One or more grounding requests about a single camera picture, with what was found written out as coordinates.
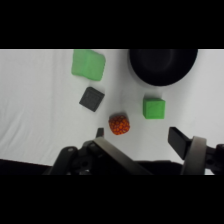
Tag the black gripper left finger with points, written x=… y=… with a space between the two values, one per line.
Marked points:
x=113 y=153

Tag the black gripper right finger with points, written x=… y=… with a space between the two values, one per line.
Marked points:
x=193 y=153

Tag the black bowl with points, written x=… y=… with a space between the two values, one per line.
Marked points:
x=163 y=66

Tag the small green cube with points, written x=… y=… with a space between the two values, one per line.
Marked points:
x=154 y=108

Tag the large light green block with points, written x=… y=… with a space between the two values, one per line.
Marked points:
x=88 y=64

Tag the red orange textured ball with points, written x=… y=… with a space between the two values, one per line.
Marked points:
x=119 y=124

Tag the dark grey cube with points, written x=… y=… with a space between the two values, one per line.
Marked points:
x=91 y=99

